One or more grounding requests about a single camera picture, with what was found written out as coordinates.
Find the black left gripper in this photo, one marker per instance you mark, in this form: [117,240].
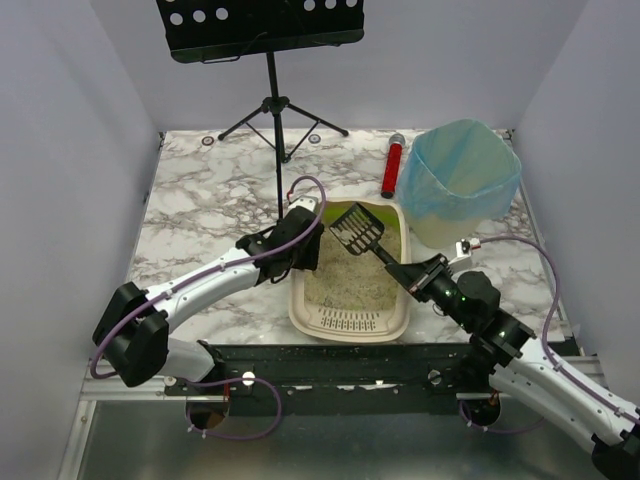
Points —
[307,250]

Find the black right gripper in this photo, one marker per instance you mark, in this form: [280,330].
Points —
[424,273]

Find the black litter scoop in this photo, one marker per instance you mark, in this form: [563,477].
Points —
[360,231]

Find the beige green litter box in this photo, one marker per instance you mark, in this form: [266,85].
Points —
[347,298]

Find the bin with blue bag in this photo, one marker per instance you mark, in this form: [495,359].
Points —
[456,176]

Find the red microphone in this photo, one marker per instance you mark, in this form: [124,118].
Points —
[396,145]

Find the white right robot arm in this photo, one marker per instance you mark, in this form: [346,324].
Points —
[521,364]

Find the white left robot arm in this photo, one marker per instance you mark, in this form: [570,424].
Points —
[134,333]

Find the black music stand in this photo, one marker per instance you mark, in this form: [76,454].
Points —
[216,32]

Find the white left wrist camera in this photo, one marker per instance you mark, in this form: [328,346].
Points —
[309,203]

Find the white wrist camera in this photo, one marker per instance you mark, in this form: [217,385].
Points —
[309,203]
[464,249]

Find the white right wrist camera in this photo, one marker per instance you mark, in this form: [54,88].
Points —
[464,249]

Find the black mounting base rail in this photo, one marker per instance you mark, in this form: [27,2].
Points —
[252,380]

